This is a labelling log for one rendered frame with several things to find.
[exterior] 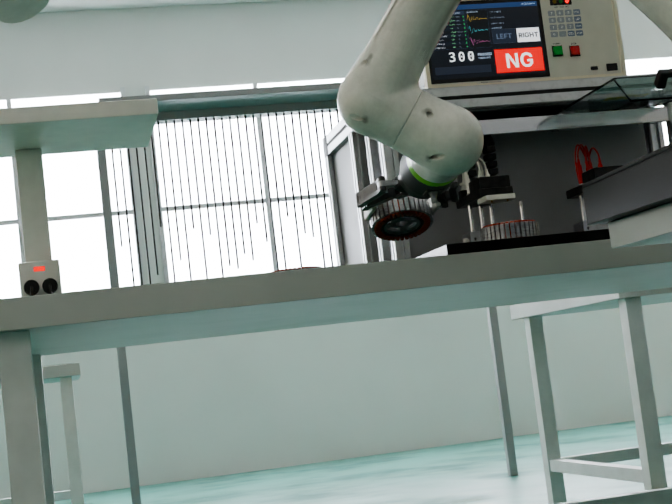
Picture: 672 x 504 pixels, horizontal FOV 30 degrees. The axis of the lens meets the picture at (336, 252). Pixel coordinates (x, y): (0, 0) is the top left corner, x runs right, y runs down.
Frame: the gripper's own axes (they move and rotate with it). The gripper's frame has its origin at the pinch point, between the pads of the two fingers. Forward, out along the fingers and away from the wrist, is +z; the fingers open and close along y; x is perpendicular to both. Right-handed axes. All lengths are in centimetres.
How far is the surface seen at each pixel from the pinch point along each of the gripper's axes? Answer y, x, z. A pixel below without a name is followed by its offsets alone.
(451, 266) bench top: 3.7, -15.0, -14.8
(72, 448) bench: -68, -2, 304
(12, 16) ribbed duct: -71, 78, 80
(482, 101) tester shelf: 23.8, 26.0, 16.2
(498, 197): 22.6, 4.4, 11.5
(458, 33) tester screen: 21.0, 41.2, 16.7
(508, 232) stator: 21.4, -4.4, 5.3
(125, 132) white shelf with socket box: -46, 39, 60
